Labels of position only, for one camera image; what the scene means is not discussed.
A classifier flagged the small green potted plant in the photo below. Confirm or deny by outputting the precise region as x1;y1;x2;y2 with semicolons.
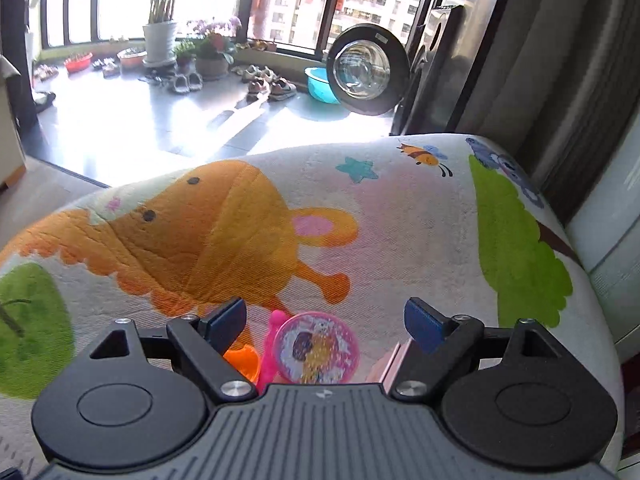
173;41;197;75

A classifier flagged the red plastic basin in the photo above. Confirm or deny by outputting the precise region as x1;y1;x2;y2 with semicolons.
63;52;94;74

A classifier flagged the grey washing machine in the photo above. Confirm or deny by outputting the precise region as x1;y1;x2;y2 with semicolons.
390;4;468;137

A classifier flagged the white standing appliance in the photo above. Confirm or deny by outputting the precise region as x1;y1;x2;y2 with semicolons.
566;147;640;343

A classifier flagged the blue plastic basin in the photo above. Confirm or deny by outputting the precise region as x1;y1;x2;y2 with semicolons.
304;66;344;105

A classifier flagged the pink flowering potted plant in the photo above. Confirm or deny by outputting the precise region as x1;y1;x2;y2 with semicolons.
186;16;243;81

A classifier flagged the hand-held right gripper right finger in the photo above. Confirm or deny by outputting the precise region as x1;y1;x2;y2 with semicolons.
390;297;558;404

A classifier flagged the pink cardboard box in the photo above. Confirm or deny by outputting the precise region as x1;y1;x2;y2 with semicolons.
365;339;414;387

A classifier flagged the black window frame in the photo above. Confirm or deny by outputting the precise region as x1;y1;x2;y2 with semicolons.
22;0;453;63

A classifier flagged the round washing machine door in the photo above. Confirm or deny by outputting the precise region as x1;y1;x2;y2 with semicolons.
327;24;409;117

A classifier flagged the grey curtain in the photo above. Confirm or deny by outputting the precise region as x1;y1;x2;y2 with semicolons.
457;0;640;226

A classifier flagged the printed cartoon play mat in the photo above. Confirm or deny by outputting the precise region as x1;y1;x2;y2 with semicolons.
0;132;626;480

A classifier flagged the pink plastic stick toy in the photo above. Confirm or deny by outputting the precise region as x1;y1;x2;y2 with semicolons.
256;310;285;393

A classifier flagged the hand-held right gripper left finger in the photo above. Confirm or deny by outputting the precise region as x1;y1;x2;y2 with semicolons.
89;297;256;404

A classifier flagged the orange plastic toy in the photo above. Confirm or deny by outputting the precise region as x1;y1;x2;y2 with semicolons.
222;342;262;386

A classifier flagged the pink round glitter toy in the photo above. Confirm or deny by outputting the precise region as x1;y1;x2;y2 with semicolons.
276;311;360;386

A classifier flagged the tall plant in white pot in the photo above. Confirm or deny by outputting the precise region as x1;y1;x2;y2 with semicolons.
141;0;193;67

